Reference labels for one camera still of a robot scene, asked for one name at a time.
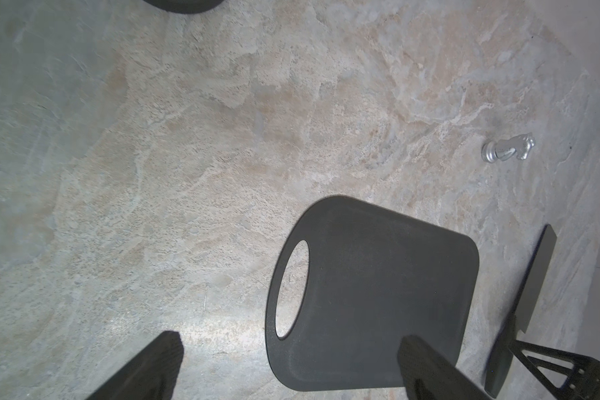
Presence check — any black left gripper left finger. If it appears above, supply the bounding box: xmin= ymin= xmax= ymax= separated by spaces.
xmin=88 ymin=331 xmax=184 ymax=400

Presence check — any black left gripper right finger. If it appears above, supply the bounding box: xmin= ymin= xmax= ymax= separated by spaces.
xmin=398 ymin=335 xmax=490 ymax=400

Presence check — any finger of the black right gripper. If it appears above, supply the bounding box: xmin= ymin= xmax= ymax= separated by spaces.
xmin=509 ymin=340 xmax=600 ymax=400

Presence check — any black knife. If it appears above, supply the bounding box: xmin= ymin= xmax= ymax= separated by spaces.
xmin=484 ymin=224 xmax=557 ymax=398

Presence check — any black cutting board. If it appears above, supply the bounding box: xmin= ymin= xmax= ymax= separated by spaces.
xmin=265 ymin=196 xmax=479 ymax=392

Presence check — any small silver metal piece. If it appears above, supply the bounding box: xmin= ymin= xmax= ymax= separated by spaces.
xmin=481 ymin=133 xmax=535 ymax=163

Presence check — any silver microphone on stand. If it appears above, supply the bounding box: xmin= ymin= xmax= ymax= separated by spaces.
xmin=144 ymin=0 xmax=223 ymax=14

